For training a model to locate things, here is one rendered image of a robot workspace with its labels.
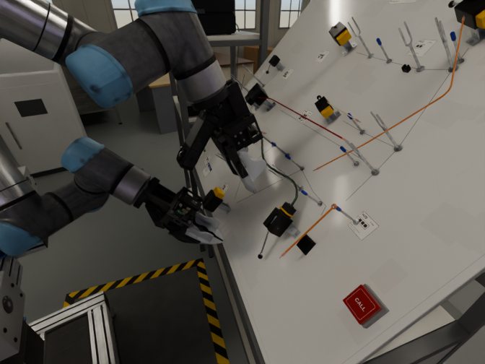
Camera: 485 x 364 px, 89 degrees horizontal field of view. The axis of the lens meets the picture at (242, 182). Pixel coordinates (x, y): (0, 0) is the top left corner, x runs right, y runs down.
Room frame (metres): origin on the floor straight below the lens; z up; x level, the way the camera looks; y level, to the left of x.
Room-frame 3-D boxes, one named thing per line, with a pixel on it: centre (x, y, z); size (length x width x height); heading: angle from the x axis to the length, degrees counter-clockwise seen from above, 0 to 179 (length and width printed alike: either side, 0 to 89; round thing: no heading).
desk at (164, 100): (4.30, 1.35, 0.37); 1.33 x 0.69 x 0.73; 33
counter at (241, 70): (6.01, 0.70, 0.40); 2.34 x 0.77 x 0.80; 32
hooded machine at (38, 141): (2.78, 2.31, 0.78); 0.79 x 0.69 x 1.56; 32
